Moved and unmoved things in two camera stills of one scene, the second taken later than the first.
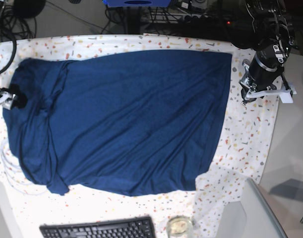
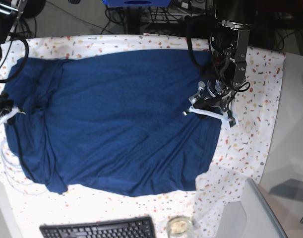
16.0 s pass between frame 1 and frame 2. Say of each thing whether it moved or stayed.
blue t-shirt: stayed
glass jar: stayed
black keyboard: stayed
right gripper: moved
